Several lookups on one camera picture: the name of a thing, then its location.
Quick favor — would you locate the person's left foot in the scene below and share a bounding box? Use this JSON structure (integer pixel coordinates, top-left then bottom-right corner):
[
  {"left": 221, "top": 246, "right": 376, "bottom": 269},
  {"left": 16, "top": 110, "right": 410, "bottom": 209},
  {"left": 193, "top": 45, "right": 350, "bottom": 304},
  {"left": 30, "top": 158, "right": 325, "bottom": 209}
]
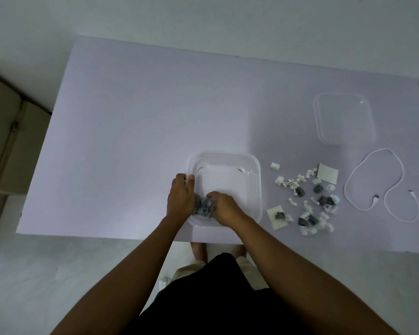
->
[{"left": 190, "top": 242, "right": 207, "bottom": 264}]

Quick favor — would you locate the white square adhesive pad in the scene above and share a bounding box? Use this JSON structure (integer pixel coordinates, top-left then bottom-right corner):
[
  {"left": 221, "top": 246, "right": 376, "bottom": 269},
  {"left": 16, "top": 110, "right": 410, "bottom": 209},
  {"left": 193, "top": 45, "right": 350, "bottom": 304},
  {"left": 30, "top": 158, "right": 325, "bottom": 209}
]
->
[
  {"left": 317, "top": 163, "right": 339, "bottom": 185},
  {"left": 266, "top": 205, "right": 289, "bottom": 230}
]

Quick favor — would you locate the white charging cable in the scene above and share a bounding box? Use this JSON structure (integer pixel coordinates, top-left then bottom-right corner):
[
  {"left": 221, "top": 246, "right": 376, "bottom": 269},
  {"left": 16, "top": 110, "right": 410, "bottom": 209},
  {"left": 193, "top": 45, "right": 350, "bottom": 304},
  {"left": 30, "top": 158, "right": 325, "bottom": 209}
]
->
[{"left": 344, "top": 148, "right": 419, "bottom": 223}]

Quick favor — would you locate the person's left hand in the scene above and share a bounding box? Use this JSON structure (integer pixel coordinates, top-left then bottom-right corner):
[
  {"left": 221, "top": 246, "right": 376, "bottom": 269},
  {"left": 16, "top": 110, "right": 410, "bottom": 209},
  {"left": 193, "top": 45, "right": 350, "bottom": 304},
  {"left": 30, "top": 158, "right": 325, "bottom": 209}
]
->
[{"left": 166, "top": 173, "right": 196, "bottom": 219}]

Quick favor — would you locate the person's black shirt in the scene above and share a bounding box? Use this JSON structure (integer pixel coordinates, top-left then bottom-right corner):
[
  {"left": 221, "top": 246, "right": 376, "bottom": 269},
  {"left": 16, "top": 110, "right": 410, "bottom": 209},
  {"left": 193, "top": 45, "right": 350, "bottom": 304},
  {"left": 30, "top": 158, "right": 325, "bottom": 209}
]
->
[{"left": 129, "top": 252, "right": 336, "bottom": 335}]

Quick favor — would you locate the person's right forearm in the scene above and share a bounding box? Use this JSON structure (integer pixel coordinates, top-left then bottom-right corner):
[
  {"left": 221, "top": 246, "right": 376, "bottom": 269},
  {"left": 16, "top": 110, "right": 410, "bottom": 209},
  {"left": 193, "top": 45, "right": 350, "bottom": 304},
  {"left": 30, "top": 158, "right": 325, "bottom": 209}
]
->
[{"left": 226, "top": 213, "right": 400, "bottom": 335}]

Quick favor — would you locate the person's left forearm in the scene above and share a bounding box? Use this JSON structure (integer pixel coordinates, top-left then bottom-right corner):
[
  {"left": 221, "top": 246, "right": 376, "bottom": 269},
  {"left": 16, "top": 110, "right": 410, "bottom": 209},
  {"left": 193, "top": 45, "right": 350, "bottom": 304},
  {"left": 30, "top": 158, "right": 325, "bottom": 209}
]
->
[{"left": 51, "top": 213, "right": 193, "bottom": 335}]

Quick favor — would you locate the pile of white grey clips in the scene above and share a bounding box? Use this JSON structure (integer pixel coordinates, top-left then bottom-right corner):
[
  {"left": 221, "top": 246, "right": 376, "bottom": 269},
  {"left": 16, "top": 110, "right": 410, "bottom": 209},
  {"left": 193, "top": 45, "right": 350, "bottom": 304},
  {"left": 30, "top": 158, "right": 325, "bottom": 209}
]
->
[{"left": 270, "top": 162, "right": 340, "bottom": 237}]

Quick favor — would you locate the clear square plastic container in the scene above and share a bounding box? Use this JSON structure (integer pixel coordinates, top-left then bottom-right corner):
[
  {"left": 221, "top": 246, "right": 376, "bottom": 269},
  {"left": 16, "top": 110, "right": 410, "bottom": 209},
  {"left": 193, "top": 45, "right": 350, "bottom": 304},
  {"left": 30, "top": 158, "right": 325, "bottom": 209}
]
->
[{"left": 186, "top": 152, "right": 264, "bottom": 228}]

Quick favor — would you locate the handful of grey cable clips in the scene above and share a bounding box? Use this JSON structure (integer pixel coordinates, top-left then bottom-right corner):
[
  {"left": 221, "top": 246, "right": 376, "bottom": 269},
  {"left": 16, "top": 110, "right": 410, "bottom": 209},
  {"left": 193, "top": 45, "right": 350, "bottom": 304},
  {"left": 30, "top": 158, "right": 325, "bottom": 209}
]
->
[{"left": 193, "top": 197, "right": 217, "bottom": 219}]

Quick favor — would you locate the person's right hand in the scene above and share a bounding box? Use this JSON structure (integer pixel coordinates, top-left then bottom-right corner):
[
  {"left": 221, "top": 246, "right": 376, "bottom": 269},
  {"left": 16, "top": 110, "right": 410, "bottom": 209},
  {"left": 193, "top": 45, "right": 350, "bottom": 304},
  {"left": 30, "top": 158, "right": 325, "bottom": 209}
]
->
[{"left": 206, "top": 191, "right": 248, "bottom": 227}]

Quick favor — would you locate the clear square plastic lid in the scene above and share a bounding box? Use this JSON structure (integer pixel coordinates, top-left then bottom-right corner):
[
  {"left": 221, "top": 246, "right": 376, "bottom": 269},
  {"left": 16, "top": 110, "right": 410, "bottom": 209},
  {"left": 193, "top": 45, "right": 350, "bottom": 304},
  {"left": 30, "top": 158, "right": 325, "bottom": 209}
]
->
[{"left": 313, "top": 92, "right": 377, "bottom": 147}]

